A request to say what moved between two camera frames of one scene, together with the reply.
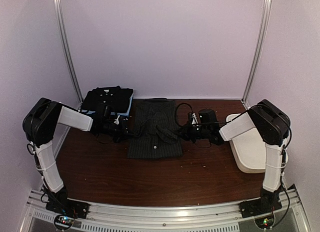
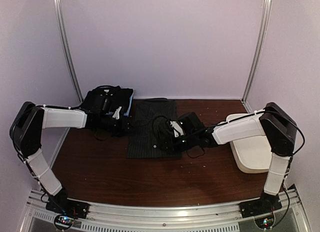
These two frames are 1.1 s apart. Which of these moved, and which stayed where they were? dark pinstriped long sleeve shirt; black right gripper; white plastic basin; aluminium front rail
Moved: black right gripper
Stayed: dark pinstriped long sleeve shirt; white plastic basin; aluminium front rail
